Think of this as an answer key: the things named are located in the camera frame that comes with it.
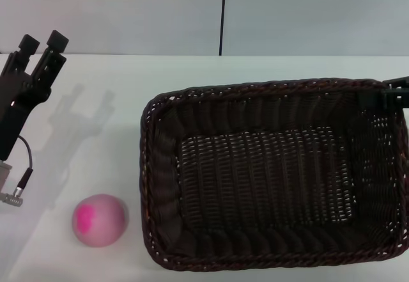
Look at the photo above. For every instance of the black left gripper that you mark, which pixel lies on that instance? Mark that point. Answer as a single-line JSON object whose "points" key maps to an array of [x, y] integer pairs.
{"points": [[16, 103]]}

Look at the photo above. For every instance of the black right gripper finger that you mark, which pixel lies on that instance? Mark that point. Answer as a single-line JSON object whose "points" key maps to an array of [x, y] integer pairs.
{"points": [[397, 83], [397, 98]]}

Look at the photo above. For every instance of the dark brown woven basket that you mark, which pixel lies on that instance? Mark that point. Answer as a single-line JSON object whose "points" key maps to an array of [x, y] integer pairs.
{"points": [[265, 179]]}

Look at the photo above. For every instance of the pink ball with magenta spot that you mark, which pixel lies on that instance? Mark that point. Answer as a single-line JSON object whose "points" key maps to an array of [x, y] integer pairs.
{"points": [[103, 221]]}

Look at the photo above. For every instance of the black vertical wall strip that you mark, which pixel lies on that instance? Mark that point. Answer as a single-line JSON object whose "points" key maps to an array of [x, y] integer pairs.
{"points": [[222, 13]]}

